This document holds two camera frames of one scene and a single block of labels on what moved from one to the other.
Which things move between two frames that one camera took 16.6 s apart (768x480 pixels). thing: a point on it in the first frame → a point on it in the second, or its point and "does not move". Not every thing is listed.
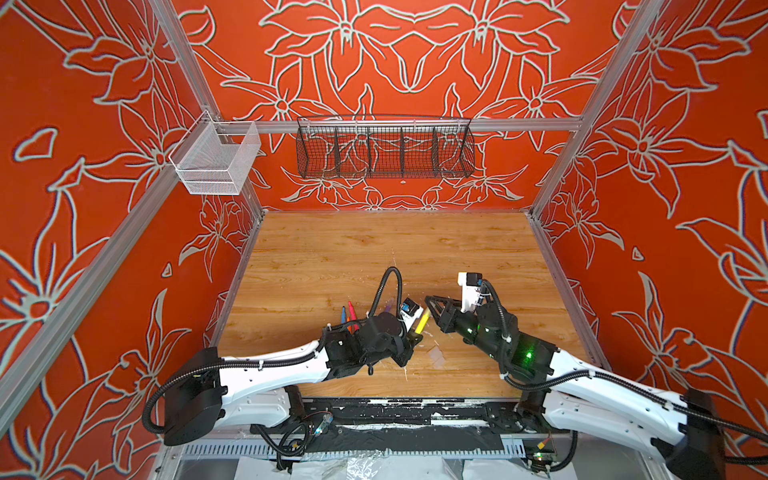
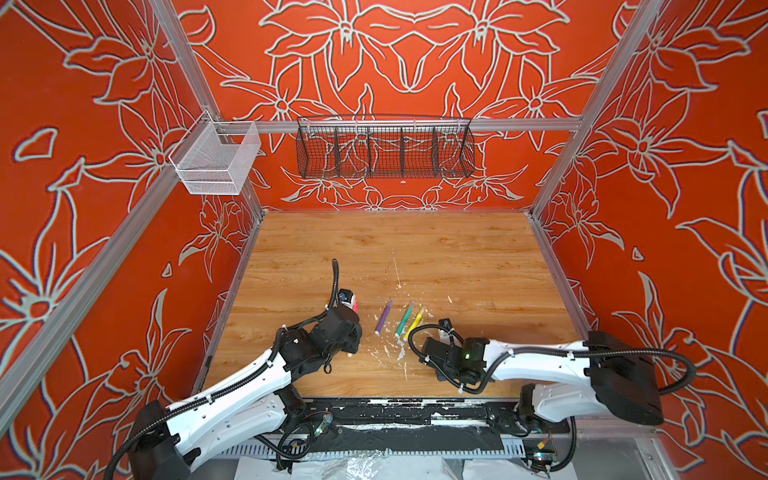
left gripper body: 400,349 → 352,342
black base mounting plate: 398,425 does not move
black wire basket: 384,146 does not move
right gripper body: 470,328 → 446,377
